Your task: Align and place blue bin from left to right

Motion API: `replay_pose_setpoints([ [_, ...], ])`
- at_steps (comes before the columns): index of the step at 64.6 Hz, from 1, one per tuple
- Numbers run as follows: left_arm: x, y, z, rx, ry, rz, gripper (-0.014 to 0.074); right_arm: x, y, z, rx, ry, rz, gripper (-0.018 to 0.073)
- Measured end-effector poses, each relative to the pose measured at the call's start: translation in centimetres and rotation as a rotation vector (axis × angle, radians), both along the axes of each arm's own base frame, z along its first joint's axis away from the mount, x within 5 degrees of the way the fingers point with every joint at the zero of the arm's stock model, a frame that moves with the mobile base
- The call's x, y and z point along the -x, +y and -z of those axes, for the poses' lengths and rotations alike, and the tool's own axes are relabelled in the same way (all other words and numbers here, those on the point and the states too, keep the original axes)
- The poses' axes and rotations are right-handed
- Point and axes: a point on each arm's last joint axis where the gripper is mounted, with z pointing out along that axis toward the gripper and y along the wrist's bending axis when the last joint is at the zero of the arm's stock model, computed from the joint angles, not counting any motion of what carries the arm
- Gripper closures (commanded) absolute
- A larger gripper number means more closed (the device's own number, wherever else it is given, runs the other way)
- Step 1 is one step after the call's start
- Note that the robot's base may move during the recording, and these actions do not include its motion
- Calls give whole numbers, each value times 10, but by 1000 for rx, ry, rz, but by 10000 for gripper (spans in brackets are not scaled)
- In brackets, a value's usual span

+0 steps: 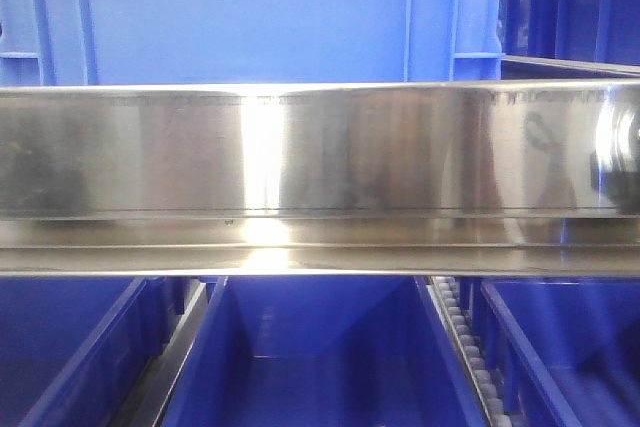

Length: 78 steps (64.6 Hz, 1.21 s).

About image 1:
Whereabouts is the blue lower right bin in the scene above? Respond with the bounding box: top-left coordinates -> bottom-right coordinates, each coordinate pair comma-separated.
470,278 -> 639,426

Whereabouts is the roller track with white wheels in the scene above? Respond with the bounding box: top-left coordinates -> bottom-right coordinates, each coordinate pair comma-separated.
428,276 -> 521,426

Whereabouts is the dark blue upper right bin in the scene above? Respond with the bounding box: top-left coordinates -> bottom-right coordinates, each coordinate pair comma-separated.
500,0 -> 639,66

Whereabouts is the blue lower left bin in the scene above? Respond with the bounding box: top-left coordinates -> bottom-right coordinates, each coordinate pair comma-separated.
1,277 -> 191,426

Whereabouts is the light blue bin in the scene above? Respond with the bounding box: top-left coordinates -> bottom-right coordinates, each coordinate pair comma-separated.
1,0 -> 502,86

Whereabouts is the blue lower middle bin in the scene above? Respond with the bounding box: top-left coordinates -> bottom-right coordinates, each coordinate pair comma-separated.
163,275 -> 485,426

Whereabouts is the steel divider rail lower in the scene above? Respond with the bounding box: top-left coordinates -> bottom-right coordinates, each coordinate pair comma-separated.
110,279 -> 208,426

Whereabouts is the stainless steel shelf rail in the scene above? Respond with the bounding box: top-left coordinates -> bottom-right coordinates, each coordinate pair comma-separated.
1,80 -> 639,277

